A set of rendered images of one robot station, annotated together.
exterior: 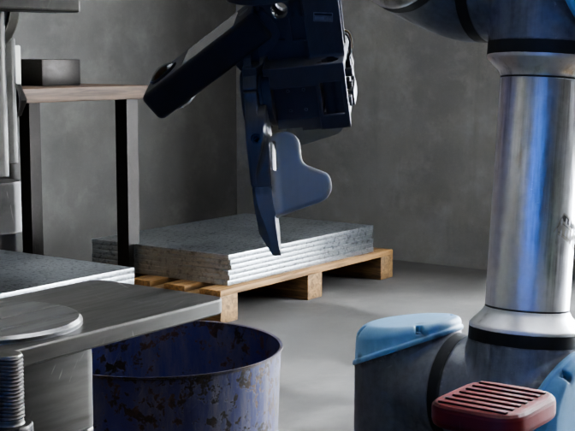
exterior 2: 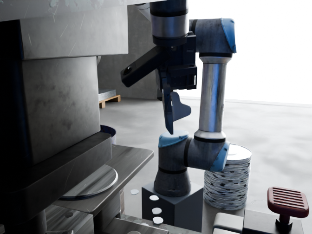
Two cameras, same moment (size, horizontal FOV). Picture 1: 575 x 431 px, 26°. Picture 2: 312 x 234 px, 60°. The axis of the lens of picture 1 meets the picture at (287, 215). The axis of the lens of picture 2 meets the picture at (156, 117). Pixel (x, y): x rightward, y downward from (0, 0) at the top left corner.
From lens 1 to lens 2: 0.44 m
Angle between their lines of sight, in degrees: 16
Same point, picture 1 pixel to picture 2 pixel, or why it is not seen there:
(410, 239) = (123, 92)
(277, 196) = (173, 114)
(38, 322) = (102, 178)
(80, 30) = not seen: hidden behind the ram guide
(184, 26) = not seen: hidden behind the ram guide
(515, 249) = (210, 114)
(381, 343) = (169, 141)
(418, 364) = (180, 147)
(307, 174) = (183, 107)
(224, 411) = not seen: hidden behind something
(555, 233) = (221, 109)
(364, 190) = (112, 80)
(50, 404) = (109, 209)
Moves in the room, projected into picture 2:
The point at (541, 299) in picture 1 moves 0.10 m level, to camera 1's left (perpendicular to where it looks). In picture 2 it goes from (217, 128) to (190, 130)
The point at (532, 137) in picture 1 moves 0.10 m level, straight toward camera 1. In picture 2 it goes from (215, 81) to (224, 86)
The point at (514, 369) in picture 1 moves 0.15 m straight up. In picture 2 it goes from (211, 148) to (213, 106)
